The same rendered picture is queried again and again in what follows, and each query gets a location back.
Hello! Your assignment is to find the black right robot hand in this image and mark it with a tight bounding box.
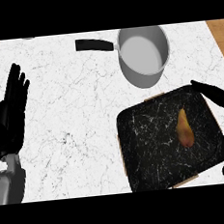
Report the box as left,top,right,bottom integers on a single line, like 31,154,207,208
189,76,224,181

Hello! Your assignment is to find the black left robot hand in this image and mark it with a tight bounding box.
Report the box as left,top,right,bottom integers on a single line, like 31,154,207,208
0,61,38,161

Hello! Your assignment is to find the yellow-brown pear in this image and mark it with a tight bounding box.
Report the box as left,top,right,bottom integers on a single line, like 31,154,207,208
174,106,196,150

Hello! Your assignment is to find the black marble tray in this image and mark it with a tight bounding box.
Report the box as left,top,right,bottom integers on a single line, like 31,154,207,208
113,81,224,194

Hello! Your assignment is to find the grey pot with black handle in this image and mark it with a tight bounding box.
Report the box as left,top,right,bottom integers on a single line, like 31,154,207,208
73,24,175,96

